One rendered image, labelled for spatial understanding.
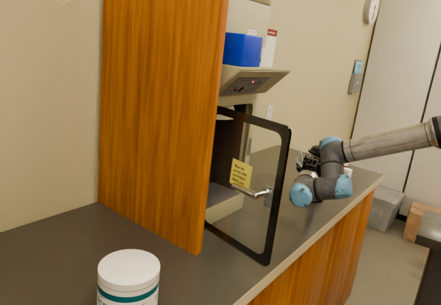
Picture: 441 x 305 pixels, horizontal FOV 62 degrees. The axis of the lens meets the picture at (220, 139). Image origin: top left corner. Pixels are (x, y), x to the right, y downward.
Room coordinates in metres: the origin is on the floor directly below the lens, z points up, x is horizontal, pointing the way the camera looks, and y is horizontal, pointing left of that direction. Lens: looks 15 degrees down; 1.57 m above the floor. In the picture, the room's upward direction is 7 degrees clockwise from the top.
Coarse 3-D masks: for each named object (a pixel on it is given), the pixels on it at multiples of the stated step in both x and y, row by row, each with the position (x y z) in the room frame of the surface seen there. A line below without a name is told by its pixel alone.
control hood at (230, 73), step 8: (224, 64) 1.07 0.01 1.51; (224, 72) 1.06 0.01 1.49; (232, 72) 1.04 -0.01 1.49; (240, 72) 1.04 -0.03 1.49; (248, 72) 1.08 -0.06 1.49; (256, 72) 1.11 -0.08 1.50; (264, 72) 1.15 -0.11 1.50; (272, 72) 1.19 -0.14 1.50; (280, 72) 1.24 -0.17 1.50; (288, 72) 1.28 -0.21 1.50; (224, 80) 1.06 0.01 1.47; (232, 80) 1.06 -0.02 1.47; (272, 80) 1.26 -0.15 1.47; (224, 88) 1.08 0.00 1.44; (264, 88) 1.29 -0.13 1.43
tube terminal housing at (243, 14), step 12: (240, 0) 1.20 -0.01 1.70; (228, 12) 1.16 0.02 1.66; (240, 12) 1.21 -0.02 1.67; (252, 12) 1.26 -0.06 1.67; (264, 12) 1.33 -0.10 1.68; (228, 24) 1.16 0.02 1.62; (240, 24) 1.22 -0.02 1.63; (252, 24) 1.27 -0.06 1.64; (264, 24) 1.34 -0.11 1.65; (264, 36) 1.34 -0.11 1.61; (228, 96) 1.20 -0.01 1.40; (240, 96) 1.26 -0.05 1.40; (252, 96) 1.32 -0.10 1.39; (252, 108) 1.37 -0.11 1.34
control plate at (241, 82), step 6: (240, 78) 1.08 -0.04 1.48; (246, 78) 1.11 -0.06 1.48; (252, 78) 1.13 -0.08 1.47; (258, 78) 1.16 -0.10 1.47; (264, 78) 1.20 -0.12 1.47; (234, 84) 1.09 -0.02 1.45; (240, 84) 1.12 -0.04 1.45; (246, 84) 1.15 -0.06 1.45; (252, 84) 1.18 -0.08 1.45; (258, 84) 1.21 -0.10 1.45; (252, 90) 1.23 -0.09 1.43
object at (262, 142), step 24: (216, 120) 1.06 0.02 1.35; (240, 120) 0.99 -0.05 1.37; (264, 120) 0.93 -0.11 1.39; (216, 144) 1.05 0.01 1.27; (240, 144) 0.99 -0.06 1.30; (264, 144) 0.93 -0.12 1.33; (288, 144) 0.88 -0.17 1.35; (216, 168) 1.05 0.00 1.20; (264, 168) 0.92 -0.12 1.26; (216, 192) 1.04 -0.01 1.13; (240, 192) 0.97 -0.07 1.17; (216, 216) 1.03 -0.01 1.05; (240, 216) 0.96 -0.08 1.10; (264, 216) 0.90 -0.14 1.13; (240, 240) 0.95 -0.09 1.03; (264, 240) 0.89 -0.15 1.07; (264, 264) 0.88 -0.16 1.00
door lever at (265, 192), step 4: (232, 184) 0.93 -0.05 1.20; (236, 184) 0.92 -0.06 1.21; (240, 184) 0.92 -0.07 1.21; (236, 188) 0.91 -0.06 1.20; (240, 188) 0.90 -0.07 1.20; (244, 188) 0.90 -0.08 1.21; (248, 188) 0.90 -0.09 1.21; (264, 188) 0.91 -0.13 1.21; (244, 192) 0.89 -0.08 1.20; (248, 192) 0.88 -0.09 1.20; (252, 192) 0.88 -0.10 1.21; (256, 192) 0.88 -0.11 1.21; (260, 192) 0.89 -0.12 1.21; (264, 192) 0.90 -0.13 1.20; (268, 192) 0.90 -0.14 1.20; (252, 196) 0.87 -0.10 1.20; (256, 196) 0.87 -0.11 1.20; (260, 196) 0.88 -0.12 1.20; (264, 196) 0.90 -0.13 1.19
